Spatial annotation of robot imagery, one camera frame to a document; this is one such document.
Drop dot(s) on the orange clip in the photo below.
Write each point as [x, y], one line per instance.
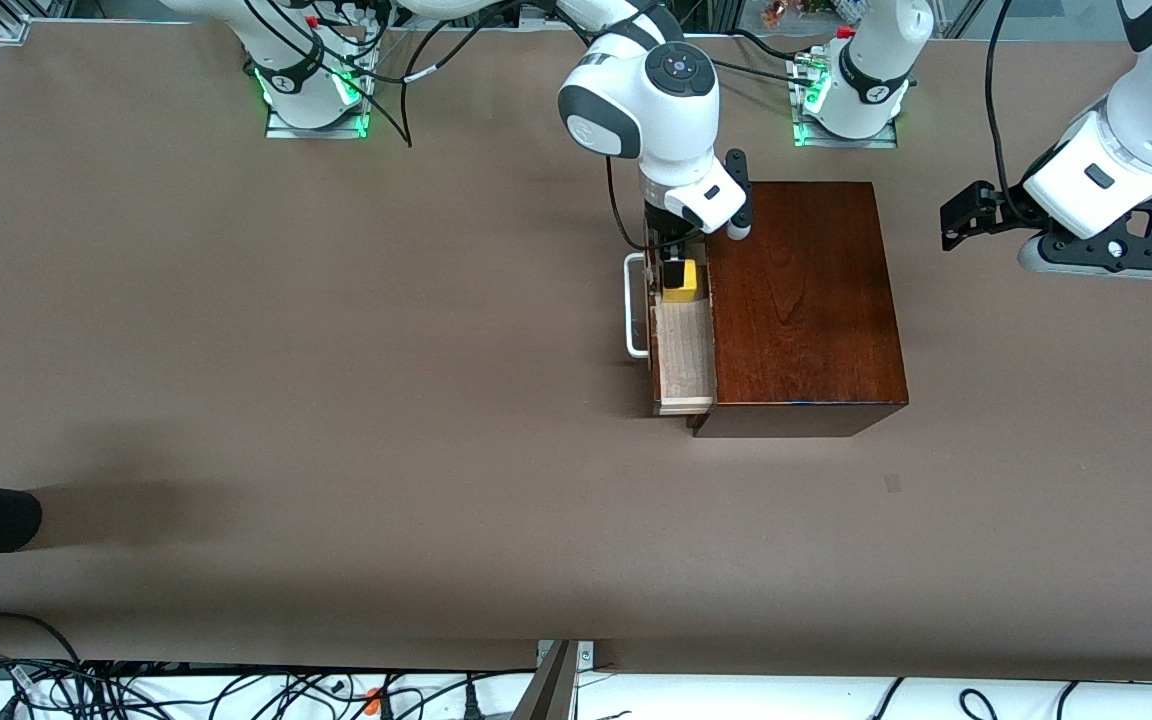
[372, 698]

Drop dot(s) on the dark wooden drawer cabinet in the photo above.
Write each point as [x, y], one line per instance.
[806, 300]

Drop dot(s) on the small metal bracket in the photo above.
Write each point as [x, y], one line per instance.
[586, 655]

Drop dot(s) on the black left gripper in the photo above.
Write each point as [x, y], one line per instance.
[1007, 212]

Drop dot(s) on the dark metal post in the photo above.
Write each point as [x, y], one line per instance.
[548, 695]

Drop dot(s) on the colourful small parts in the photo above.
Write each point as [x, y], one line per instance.
[796, 12]

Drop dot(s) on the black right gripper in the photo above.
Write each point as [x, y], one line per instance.
[663, 237]

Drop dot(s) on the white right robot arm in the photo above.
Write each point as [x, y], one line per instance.
[656, 110]

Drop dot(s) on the yellow block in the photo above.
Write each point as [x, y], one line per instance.
[691, 282]

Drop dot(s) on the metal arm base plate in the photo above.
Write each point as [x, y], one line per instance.
[286, 131]
[846, 143]

